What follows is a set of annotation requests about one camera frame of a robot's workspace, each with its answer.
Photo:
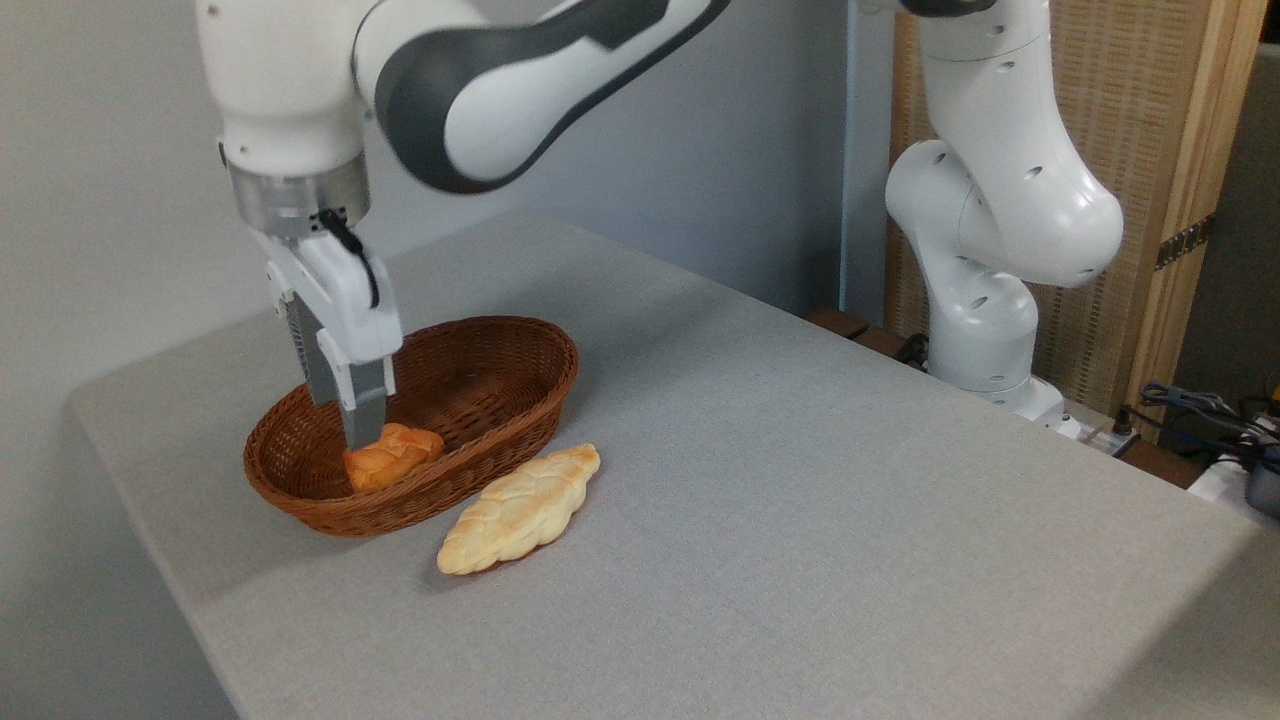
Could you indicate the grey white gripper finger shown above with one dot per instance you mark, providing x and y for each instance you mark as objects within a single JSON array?
[
  {"x": 365, "y": 400},
  {"x": 310, "y": 360}
]

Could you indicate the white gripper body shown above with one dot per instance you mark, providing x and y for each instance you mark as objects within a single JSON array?
[{"x": 340, "y": 300}]

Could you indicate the orange round bread roll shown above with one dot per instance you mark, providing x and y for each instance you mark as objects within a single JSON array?
[{"x": 400, "y": 458}]

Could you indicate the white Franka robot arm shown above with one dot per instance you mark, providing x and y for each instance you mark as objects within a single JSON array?
[{"x": 1000, "y": 200}]

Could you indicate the brown wicker oval basket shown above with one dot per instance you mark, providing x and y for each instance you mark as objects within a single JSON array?
[{"x": 480, "y": 380}]

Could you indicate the pale braided bread loaf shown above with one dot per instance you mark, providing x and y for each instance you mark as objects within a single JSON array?
[{"x": 520, "y": 510}]

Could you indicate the grey tablecloth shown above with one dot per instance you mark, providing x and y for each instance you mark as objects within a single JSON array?
[{"x": 800, "y": 500}]

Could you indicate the dark wooden plank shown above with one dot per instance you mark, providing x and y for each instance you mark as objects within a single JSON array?
[{"x": 850, "y": 328}]

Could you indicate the metal screen hinge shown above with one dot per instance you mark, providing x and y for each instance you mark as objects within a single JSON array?
[{"x": 1185, "y": 242}]

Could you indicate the grey device with white base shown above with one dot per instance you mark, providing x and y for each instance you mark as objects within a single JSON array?
[{"x": 1262, "y": 490}]

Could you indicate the woven folding screen wooden frame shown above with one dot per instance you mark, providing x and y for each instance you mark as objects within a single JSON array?
[{"x": 1130, "y": 120}]

